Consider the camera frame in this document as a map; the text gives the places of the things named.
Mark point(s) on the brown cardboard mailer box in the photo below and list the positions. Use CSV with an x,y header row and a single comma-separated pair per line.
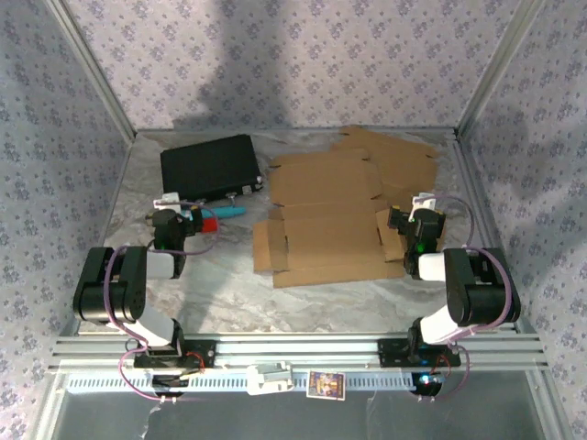
x,y
321,238
403,165

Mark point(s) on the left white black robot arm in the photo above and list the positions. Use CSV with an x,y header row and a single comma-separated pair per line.
x,y
114,284

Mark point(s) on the red cap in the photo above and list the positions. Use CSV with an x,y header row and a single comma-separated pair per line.
x,y
211,226

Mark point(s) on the blue marker pen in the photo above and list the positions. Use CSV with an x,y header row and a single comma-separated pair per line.
x,y
229,212

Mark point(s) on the black hard case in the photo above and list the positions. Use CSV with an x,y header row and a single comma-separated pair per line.
x,y
206,169

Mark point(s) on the black controller board with lights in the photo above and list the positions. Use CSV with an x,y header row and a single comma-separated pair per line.
x,y
426,385

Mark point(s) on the colourful picture card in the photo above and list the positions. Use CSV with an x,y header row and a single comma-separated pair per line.
x,y
325,385

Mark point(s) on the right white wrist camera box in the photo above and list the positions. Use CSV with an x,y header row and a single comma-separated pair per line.
x,y
423,202

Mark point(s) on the aluminium side rail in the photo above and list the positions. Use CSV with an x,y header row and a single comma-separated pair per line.
x,y
118,183
479,183

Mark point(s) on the thin aluminium table rail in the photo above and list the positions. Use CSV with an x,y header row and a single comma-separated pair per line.
x,y
156,132

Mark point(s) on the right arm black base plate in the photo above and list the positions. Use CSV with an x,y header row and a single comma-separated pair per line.
x,y
390,353

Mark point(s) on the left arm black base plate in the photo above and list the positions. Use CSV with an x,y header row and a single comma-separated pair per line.
x,y
204,353

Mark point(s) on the aluminium frame post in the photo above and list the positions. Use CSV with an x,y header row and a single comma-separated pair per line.
x,y
496,69
93,69

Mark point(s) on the white plastic bracket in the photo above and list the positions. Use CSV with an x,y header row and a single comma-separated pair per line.
x,y
261,382

